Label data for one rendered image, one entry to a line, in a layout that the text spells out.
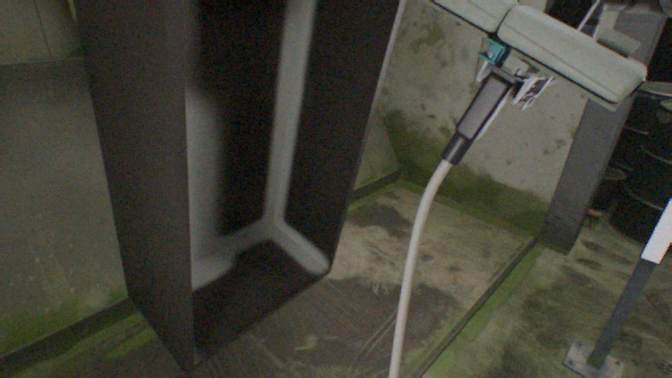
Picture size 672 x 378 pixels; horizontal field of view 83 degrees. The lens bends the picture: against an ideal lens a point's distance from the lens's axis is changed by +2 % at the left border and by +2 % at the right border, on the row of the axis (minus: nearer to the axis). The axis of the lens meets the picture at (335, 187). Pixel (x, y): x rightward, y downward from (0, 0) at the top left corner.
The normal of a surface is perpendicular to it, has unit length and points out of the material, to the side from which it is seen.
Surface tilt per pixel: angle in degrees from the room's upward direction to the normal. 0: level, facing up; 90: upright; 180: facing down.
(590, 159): 90
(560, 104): 90
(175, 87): 102
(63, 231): 57
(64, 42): 90
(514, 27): 89
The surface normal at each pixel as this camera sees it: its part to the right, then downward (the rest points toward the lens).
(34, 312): 0.62, -0.19
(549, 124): -0.69, 0.31
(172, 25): 0.73, 0.51
